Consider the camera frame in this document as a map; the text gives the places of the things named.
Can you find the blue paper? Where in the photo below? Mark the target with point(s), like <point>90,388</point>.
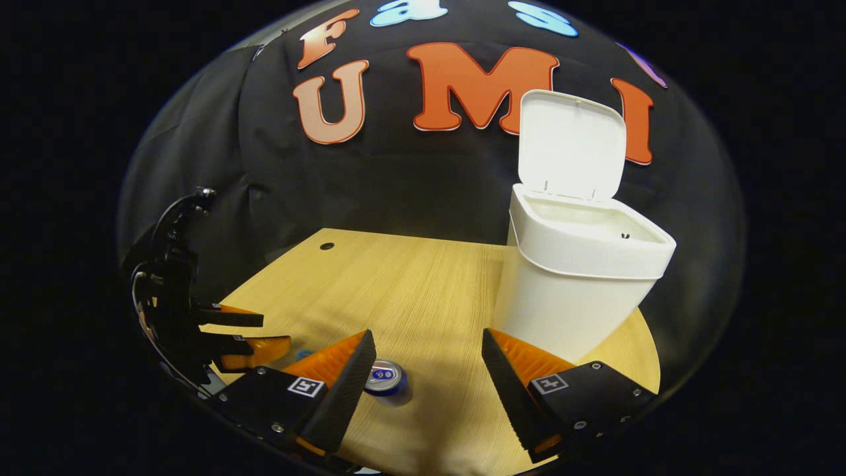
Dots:
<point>305,354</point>

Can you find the black backdrop cloth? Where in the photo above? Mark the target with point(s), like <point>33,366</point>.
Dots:
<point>396,178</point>

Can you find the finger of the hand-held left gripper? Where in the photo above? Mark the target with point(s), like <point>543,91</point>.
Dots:
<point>231,317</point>
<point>254,349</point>

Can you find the white desktop garbage bin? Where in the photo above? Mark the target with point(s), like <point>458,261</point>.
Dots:
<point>568,291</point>

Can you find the blue pop can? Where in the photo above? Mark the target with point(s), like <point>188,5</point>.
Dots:
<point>384,378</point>

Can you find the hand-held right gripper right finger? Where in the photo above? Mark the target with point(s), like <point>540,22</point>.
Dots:
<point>512,403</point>

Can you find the wooden desktop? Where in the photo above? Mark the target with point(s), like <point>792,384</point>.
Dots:
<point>423,297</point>

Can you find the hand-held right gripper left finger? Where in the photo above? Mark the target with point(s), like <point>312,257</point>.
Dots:
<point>347,396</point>

